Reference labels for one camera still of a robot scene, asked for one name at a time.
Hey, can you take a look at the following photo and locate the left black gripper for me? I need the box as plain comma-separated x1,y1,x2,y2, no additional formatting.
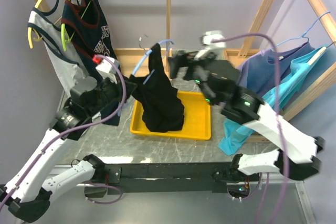
86,71,137,116

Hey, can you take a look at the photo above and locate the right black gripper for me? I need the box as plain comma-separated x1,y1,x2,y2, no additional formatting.
167,48,219,106

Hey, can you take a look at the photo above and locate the light blue hanger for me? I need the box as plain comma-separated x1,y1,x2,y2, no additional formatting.
122,35,175,109

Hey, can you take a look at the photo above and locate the black tank top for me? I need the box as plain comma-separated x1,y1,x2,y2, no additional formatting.
129,43,184,133

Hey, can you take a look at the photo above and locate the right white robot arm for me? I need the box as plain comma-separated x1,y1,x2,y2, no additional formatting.
167,52,324,183

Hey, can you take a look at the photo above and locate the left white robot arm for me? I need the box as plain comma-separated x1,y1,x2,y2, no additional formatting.
1,77,137,223

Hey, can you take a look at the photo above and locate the green hanger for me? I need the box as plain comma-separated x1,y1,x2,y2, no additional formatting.
61,0,93,51

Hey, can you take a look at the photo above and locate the navy jersey tank top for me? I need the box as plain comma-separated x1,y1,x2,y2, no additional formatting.
60,0,123,126

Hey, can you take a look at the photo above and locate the white tank top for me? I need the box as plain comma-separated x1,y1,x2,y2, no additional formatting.
27,0,102,96

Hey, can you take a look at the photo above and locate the yellow hanger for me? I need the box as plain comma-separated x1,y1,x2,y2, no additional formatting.
27,0,57,49

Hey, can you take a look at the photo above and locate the wooden hanger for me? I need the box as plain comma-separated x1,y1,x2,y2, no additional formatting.
307,41,335,66

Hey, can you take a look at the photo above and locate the left wooden clothes rack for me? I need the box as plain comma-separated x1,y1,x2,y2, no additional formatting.
35,0,172,76

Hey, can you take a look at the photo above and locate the wooden clothes rack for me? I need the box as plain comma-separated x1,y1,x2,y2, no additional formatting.
222,0,336,141
35,0,172,76

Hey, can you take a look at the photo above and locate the right wooden clothes rack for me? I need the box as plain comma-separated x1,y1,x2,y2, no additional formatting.
222,0,336,141

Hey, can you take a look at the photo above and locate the yellow plastic tray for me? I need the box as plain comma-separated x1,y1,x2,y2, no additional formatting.
130,91,212,141

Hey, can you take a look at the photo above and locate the purple blue shirt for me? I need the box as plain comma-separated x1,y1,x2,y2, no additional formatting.
237,42,314,97

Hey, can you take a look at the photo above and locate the cyan shirt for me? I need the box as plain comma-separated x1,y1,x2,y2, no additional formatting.
218,44,332,155

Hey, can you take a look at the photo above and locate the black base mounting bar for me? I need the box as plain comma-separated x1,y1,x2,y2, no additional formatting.
73,162,260,196

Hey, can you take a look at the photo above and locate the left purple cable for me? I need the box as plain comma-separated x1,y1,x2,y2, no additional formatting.
0,55,128,205

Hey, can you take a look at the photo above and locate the purple cable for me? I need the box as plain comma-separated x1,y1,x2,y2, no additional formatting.
211,33,291,224
0,55,128,205

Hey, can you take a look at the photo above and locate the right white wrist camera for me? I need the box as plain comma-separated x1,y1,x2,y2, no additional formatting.
194,30,226,60

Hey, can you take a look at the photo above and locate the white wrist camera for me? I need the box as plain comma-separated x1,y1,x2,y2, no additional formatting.
92,55,120,80
194,30,226,60

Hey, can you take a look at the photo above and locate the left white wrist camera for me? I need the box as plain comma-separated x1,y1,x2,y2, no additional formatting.
92,55,120,80

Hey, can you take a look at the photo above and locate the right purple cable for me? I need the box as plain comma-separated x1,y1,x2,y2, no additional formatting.
211,33,291,224

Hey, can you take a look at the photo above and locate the blue wire hanger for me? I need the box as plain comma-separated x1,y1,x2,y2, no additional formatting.
270,10,331,50

